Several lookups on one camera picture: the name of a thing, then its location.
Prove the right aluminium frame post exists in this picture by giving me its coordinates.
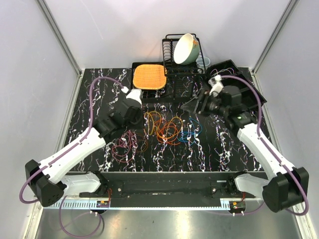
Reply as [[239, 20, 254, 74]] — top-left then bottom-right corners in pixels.
[[252, 0, 300, 74]]

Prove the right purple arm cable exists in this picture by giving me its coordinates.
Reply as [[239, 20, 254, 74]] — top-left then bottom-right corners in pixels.
[[219, 75, 310, 216]]

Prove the black compartment bin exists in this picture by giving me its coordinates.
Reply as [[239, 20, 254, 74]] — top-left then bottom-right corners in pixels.
[[206, 60, 267, 111]]

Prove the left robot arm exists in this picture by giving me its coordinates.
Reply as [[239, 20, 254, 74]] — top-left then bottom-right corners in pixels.
[[19, 106, 143, 207]]

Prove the dark red cable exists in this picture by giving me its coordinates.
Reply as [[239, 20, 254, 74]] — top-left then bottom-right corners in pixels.
[[111, 130, 140, 164]]

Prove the black wire dish rack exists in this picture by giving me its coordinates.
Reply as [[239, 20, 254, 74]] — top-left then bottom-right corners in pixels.
[[162, 33, 206, 77]]

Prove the cream ceramic bowl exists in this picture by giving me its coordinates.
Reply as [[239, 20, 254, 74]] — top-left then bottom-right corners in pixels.
[[173, 33, 200, 65]]

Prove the left aluminium frame post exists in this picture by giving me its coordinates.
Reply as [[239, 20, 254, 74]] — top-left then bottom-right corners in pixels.
[[34, 0, 84, 78]]

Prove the orange woven basket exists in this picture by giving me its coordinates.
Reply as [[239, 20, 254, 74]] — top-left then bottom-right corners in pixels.
[[133, 64, 167, 90]]

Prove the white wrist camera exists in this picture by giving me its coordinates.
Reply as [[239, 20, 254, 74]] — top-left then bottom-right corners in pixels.
[[126, 89, 143, 105], [208, 75, 224, 97]]

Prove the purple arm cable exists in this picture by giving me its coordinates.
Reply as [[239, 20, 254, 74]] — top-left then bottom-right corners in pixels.
[[219, 75, 310, 216], [19, 76, 129, 237]]

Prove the black tray rack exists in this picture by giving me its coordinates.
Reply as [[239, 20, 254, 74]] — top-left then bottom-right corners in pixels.
[[131, 62, 204, 104]]

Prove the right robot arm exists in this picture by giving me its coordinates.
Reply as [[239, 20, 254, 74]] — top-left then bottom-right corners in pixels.
[[181, 86, 309, 216]]

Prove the clear plastic cup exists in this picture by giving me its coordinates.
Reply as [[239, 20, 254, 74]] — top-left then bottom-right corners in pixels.
[[196, 56, 211, 72]]

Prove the slotted cable duct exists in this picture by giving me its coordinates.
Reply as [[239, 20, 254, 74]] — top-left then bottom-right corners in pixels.
[[44, 199, 246, 211]]

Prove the aluminium frame post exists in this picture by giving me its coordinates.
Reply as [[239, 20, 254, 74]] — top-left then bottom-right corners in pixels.
[[34, 0, 84, 78], [252, 0, 300, 74]]

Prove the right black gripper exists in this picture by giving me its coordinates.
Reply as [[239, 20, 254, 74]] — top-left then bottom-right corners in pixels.
[[181, 89, 228, 118]]

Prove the blue cable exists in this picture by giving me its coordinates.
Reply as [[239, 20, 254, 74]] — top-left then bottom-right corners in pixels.
[[178, 117, 203, 144]]

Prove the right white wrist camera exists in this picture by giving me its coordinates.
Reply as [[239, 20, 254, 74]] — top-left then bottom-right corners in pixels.
[[208, 75, 224, 97]]

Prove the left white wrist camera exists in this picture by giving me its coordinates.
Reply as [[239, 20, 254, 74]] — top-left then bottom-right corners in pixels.
[[126, 89, 143, 105]]

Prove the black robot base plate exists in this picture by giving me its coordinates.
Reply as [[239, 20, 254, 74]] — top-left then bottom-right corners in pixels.
[[80, 172, 268, 198]]

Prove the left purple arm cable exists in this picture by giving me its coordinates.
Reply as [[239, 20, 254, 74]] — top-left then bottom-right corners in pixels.
[[19, 76, 129, 237]]

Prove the yellow cable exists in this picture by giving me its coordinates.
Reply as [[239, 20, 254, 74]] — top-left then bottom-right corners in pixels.
[[145, 111, 184, 140]]

